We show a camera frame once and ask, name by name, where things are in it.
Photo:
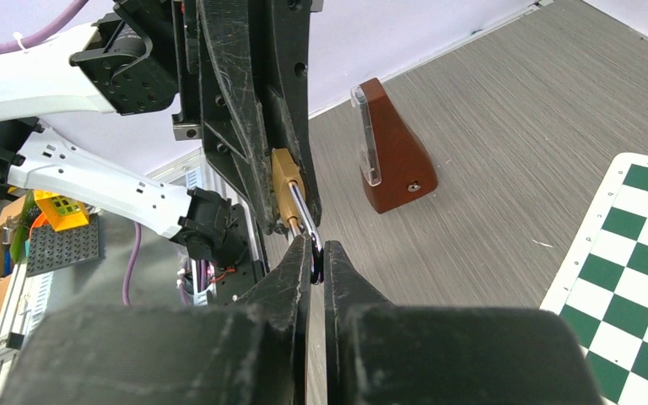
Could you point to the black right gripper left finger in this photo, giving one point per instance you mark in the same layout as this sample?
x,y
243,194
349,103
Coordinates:
x,y
249,352

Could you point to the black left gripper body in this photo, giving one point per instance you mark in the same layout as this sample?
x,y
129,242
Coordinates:
x,y
132,58

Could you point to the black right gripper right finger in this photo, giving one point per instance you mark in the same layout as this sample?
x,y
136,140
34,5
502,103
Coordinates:
x,y
381,353

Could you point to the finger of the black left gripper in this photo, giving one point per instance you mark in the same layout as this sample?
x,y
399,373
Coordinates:
x,y
225,49
290,25

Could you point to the brass padlock with long shackle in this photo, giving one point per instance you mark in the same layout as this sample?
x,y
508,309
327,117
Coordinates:
x,y
289,193

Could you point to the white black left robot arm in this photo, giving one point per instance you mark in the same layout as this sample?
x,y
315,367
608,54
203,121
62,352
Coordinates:
x,y
37,79

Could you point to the yellow toy block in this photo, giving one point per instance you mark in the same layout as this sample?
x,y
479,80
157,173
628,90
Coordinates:
x,y
63,213

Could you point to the green white chess mat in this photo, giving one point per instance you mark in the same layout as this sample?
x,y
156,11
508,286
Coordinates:
x,y
601,287

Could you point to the grey studded base plate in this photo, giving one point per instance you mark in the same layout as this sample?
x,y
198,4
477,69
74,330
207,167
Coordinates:
x,y
52,250

